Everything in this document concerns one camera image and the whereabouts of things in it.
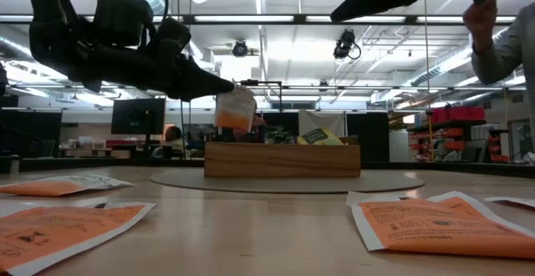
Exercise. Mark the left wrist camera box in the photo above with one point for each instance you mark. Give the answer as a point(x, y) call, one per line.
point(121, 18)

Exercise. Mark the dark blue tea packet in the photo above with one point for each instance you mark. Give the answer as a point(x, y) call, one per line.
point(279, 136)

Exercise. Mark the wooden compartment box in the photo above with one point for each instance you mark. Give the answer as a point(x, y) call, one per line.
point(282, 161)

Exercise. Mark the black mounted camera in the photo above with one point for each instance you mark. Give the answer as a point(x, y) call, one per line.
point(344, 42)

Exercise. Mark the overhead light bar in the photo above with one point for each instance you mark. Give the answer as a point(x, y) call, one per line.
point(251, 18)

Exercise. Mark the red storage crate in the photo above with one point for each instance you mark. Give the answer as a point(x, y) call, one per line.
point(467, 113)
point(439, 115)

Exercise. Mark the white paper sheet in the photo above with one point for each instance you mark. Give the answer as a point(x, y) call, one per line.
point(322, 119)

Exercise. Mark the small grey canister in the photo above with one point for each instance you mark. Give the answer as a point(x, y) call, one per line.
point(14, 165)

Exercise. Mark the black computer monitor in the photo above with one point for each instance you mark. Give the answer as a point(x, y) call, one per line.
point(138, 116)

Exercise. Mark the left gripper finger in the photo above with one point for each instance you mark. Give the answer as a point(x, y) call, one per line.
point(196, 83)

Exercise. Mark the round black overhead camera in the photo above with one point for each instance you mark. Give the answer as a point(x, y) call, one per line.
point(240, 49)

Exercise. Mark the shelf rack with bins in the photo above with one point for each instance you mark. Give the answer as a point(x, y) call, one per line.
point(455, 142)

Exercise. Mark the person's hand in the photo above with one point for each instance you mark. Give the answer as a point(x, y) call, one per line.
point(480, 21)

